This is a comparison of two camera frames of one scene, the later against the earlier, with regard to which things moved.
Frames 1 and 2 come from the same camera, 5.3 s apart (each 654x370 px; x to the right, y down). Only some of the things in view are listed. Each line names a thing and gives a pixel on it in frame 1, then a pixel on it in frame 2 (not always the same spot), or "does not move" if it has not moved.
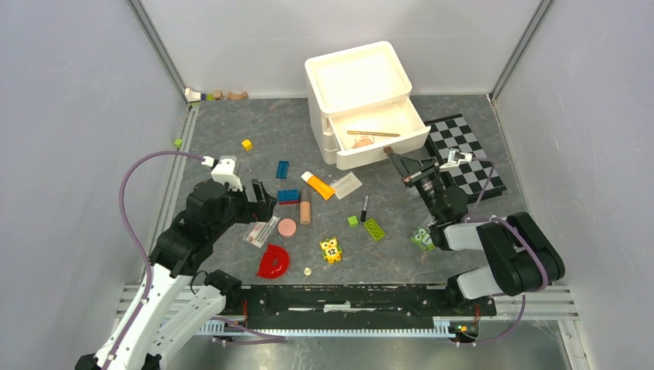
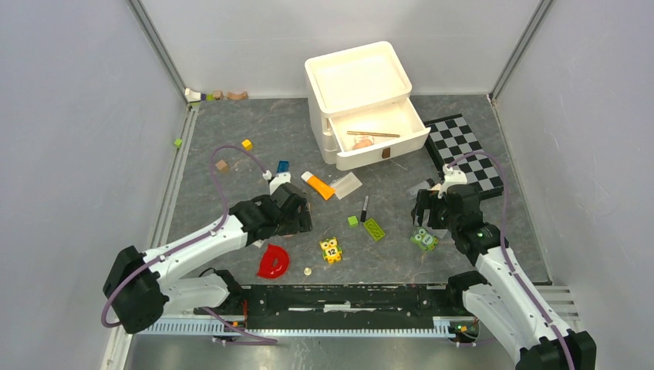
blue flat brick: (282, 169) does not move
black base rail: (352, 304) does not move
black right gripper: (426, 166) → (427, 199)
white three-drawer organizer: (359, 103) does not move
